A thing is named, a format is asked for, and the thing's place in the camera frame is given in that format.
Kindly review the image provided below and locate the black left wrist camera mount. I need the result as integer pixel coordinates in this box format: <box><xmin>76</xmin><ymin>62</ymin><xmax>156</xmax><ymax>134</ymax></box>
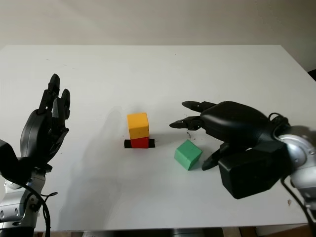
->
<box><xmin>0</xmin><ymin>139</ymin><xmax>33</xmax><ymax>185</ymax></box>

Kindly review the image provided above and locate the red wooden block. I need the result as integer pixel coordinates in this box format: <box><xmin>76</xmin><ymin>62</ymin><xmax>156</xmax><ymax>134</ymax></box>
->
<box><xmin>130</xmin><ymin>137</ymin><xmax>150</xmax><ymax>149</ymax></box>

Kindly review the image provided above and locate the green wooden block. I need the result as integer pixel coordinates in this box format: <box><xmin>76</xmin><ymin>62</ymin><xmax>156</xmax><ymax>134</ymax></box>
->
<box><xmin>174</xmin><ymin>139</ymin><xmax>203</xmax><ymax>171</ymax></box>

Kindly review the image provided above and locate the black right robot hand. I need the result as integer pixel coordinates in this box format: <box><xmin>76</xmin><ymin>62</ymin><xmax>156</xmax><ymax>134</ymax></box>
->
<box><xmin>169</xmin><ymin>100</ymin><xmax>287</xmax><ymax>171</ymax></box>

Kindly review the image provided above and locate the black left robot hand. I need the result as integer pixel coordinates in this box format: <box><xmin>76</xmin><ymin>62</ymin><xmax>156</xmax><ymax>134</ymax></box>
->
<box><xmin>18</xmin><ymin>73</ymin><xmax>71</xmax><ymax>173</ymax></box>

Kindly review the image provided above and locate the dark robot torso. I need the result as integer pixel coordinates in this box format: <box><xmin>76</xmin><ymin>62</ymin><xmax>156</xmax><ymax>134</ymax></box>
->
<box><xmin>81</xmin><ymin>228</ymin><xmax>223</xmax><ymax>237</ymax></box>

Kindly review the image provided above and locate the black tape strip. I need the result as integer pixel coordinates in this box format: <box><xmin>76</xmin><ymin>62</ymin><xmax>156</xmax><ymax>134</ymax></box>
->
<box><xmin>124</xmin><ymin>139</ymin><xmax>156</xmax><ymax>149</ymax></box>

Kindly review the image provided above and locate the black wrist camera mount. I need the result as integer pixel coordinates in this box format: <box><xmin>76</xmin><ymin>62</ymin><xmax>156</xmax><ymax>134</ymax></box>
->
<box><xmin>218</xmin><ymin>148</ymin><xmax>289</xmax><ymax>200</ymax></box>
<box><xmin>0</xmin><ymin>139</ymin><xmax>33</xmax><ymax>185</ymax></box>

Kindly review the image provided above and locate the yellow wooden block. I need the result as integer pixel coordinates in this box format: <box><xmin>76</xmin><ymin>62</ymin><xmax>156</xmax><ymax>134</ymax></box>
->
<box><xmin>127</xmin><ymin>112</ymin><xmax>150</xmax><ymax>139</ymax></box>

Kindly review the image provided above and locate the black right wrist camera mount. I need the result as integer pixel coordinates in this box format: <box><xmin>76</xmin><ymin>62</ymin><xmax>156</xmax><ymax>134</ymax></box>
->
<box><xmin>218</xmin><ymin>148</ymin><xmax>289</xmax><ymax>200</ymax></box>

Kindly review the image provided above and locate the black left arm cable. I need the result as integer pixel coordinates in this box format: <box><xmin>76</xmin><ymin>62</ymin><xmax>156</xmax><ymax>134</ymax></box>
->
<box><xmin>23</xmin><ymin>184</ymin><xmax>59</xmax><ymax>237</ymax></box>

